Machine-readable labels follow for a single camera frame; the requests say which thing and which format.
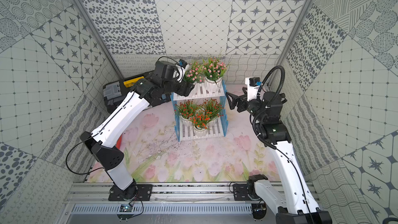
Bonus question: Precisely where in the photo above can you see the red flower pot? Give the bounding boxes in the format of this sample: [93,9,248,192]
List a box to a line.
[201,99,223,127]
[175,100,199,127]

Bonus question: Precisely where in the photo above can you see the pink flower pot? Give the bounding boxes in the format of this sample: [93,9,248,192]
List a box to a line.
[184,60,204,84]
[201,55,228,94]

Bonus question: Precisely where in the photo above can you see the orange flower pot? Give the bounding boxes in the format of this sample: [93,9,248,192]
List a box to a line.
[190,111,210,138]

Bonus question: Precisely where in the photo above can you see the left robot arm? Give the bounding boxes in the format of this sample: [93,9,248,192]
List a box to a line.
[80,57,194,199]

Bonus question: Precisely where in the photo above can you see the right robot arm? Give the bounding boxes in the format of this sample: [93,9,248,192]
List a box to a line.
[226,87,332,224]

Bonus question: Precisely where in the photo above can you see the white blue two-tier rack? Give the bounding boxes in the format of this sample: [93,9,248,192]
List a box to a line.
[170,80,229,142]

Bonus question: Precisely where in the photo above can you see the black plastic toolbox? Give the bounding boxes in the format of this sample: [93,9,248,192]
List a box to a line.
[103,73,146,114]

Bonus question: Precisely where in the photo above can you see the red white work glove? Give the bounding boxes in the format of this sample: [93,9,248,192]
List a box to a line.
[116,135,122,150]

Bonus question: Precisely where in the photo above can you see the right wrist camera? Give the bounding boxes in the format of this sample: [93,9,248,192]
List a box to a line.
[245,77,261,102]

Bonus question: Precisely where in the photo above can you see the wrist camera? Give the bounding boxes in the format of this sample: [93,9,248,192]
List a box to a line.
[176,59,190,82]
[245,77,261,102]

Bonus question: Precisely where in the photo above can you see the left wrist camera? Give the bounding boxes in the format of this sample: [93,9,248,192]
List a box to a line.
[176,59,190,82]

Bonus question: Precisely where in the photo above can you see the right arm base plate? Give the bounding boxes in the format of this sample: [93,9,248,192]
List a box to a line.
[229,180,279,202]

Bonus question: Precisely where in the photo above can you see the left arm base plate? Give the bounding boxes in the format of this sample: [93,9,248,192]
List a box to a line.
[108,184,153,201]

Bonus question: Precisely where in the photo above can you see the aluminium mounting rail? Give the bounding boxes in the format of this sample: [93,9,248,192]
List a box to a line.
[63,181,321,205]

